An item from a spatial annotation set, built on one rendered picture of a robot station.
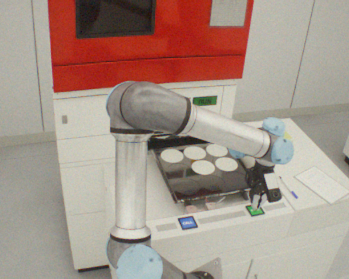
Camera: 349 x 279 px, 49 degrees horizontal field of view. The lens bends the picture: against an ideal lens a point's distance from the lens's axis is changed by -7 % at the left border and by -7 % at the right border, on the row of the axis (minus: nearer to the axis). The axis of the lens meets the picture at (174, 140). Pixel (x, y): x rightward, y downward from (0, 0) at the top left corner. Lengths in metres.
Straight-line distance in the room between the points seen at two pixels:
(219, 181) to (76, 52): 0.77
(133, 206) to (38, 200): 1.93
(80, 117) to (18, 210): 1.33
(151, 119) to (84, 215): 1.21
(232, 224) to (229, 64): 0.69
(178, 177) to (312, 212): 0.56
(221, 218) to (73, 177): 0.77
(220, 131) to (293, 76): 3.05
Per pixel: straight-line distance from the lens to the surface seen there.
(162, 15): 1.55
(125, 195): 1.06
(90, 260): 2.33
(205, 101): 1.83
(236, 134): 1.02
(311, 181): 1.70
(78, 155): 1.83
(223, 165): 1.78
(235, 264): 1.61
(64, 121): 1.72
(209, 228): 1.39
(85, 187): 1.95
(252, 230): 1.49
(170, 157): 1.79
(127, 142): 1.03
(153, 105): 0.92
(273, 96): 3.99
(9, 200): 3.00
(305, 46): 3.94
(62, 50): 1.53
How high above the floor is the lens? 1.95
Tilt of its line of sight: 34 degrees down
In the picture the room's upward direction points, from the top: 5 degrees clockwise
